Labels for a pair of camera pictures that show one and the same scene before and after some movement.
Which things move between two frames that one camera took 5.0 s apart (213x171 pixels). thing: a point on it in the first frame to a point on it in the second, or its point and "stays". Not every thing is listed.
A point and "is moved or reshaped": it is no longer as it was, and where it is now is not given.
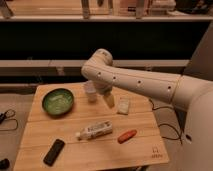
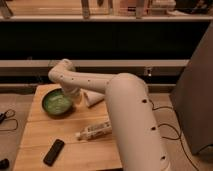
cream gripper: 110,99 to 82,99
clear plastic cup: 91,90 is moved or reshaped
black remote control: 54,152 stays
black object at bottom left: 4,164 stays
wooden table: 64,131 stays
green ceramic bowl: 58,101 stays
